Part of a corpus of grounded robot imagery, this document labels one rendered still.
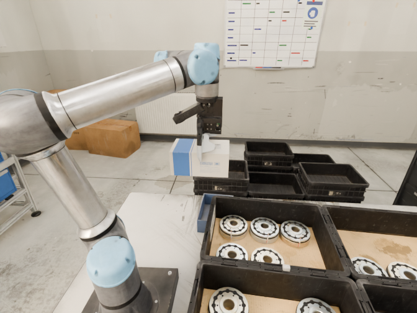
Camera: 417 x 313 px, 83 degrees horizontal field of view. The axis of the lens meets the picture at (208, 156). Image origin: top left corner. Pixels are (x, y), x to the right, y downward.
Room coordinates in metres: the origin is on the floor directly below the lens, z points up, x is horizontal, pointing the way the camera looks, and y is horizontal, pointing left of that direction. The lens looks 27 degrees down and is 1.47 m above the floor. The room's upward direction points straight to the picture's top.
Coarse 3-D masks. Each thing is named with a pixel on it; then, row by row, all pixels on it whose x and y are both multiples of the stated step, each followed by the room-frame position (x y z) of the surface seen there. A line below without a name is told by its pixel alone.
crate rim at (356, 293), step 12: (204, 264) 0.44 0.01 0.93; (216, 264) 0.44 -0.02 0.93; (228, 264) 0.44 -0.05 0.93; (240, 264) 0.44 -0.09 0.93; (300, 276) 0.40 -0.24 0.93; (312, 276) 0.40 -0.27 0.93; (324, 276) 0.40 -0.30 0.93; (336, 276) 0.40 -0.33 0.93; (192, 288) 0.37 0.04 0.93; (192, 300) 0.34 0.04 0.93; (360, 300) 0.34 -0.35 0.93; (192, 312) 0.31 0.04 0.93
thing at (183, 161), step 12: (180, 144) 0.77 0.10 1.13; (192, 144) 0.77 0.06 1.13; (216, 144) 0.77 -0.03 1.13; (228, 144) 0.77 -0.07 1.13; (180, 156) 0.70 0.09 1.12; (192, 156) 0.70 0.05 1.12; (204, 156) 0.70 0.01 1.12; (216, 156) 0.69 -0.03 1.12; (228, 156) 0.69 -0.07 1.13; (180, 168) 0.70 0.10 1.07; (192, 168) 0.70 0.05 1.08; (204, 168) 0.70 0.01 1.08; (216, 168) 0.69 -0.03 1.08
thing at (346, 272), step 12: (288, 204) 0.70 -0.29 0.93; (300, 204) 0.69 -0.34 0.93; (312, 204) 0.69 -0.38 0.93; (324, 216) 0.63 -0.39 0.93; (204, 240) 0.52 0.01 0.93; (336, 240) 0.52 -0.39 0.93; (204, 252) 0.47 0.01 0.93; (336, 252) 0.48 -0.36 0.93; (252, 264) 0.44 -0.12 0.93; (264, 264) 0.44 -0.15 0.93; (276, 264) 0.44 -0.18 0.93; (348, 276) 0.40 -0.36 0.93
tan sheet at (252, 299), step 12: (204, 288) 0.43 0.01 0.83; (204, 300) 0.40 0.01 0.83; (252, 300) 0.40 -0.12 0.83; (264, 300) 0.40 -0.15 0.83; (276, 300) 0.40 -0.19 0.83; (288, 300) 0.40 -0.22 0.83; (204, 312) 0.37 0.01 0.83; (252, 312) 0.37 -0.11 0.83; (264, 312) 0.37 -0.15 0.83; (276, 312) 0.37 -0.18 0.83; (288, 312) 0.37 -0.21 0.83; (336, 312) 0.37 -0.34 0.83
